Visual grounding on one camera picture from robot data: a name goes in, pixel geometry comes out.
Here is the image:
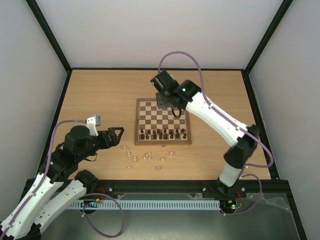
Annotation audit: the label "white slotted cable duct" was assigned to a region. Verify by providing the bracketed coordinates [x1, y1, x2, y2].
[66, 200, 221, 211]

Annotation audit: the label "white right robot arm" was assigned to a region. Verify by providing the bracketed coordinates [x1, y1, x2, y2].
[150, 70, 260, 196]

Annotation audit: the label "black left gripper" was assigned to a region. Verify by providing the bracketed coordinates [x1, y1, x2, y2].
[78, 127, 126, 161]

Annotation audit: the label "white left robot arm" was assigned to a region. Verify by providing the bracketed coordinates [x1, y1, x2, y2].
[0, 125, 124, 240]

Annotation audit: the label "black enclosure frame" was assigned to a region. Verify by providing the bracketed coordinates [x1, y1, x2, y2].
[24, 0, 320, 240]

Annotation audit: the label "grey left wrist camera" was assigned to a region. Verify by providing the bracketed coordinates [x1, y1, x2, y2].
[86, 114, 101, 137]

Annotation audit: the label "clear plastic sheet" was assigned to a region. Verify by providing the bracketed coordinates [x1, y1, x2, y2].
[246, 193, 292, 214]

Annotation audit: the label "wooden chess board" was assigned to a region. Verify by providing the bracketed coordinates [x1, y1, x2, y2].
[134, 98, 192, 146]

